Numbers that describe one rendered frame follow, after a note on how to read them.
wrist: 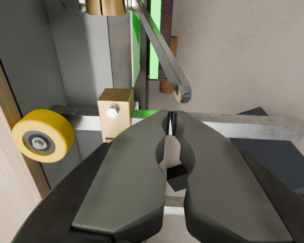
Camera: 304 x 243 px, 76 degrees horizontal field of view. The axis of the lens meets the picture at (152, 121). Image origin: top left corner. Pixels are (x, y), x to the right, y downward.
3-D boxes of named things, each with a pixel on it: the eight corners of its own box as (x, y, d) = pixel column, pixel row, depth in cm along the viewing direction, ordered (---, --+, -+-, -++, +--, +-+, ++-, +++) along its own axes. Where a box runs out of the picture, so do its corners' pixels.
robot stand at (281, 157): (260, 106, 123) (327, 182, 72) (265, 136, 134) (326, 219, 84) (220, 118, 129) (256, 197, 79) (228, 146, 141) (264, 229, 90)
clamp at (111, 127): (137, 88, 34) (132, 101, 29) (138, 148, 41) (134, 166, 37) (101, 87, 34) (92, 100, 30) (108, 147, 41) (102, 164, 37)
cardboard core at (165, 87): (178, 38, 97) (173, 94, 113) (177, 35, 103) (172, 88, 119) (162, 38, 97) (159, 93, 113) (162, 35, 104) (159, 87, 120)
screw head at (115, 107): (119, 103, 30) (118, 107, 29) (120, 115, 31) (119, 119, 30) (106, 103, 30) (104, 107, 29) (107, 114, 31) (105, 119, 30)
